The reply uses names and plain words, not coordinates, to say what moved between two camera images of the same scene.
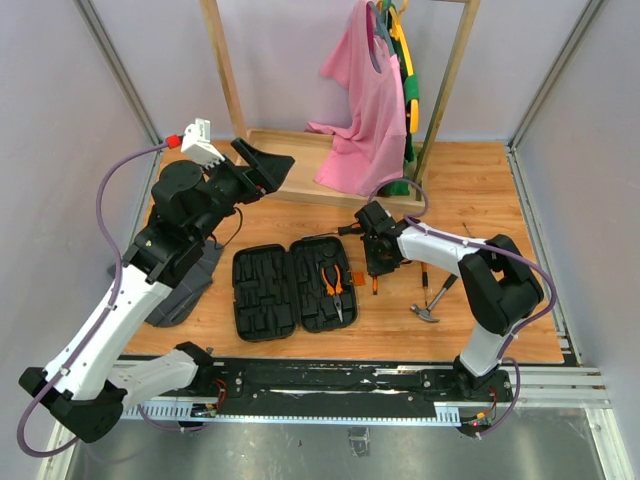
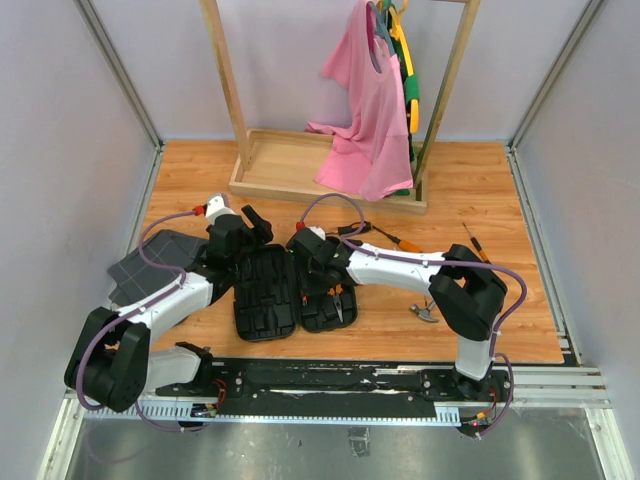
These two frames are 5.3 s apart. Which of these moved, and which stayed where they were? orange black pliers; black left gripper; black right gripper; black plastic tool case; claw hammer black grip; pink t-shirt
Moved: black left gripper; black right gripper
Stayed: orange black pliers; black plastic tool case; claw hammer black grip; pink t-shirt
